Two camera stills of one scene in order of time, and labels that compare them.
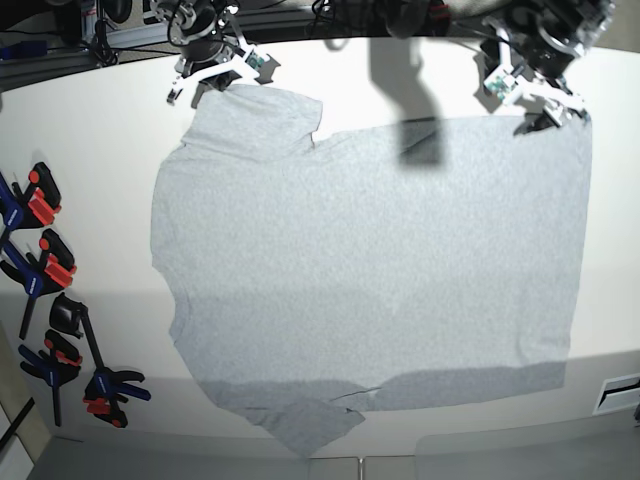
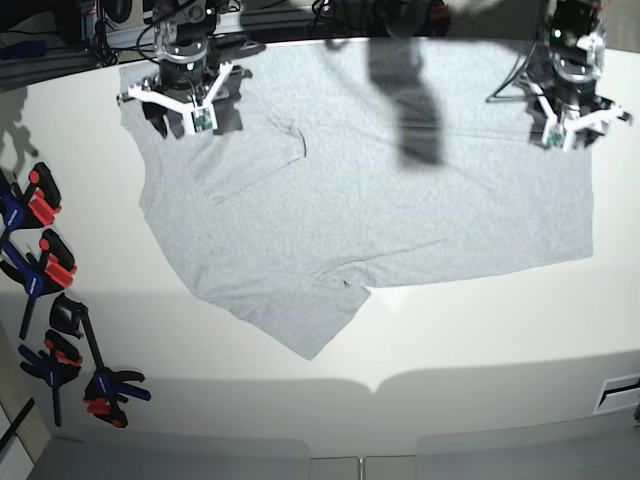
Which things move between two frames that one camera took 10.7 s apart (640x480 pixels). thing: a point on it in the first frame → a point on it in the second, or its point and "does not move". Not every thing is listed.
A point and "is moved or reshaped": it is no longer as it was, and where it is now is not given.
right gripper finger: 204,85 → 154,113
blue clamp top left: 34,208 does not move
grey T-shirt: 303,280 is moved or reshaped
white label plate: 618,394 does not move
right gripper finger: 225,79 → 227,117
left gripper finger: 572,114 → 585,136
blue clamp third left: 58,365 does not move
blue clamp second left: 54,271 does not move
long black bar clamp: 105,391 does not move
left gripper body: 539,62 → 567,87
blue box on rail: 25,49 does not move
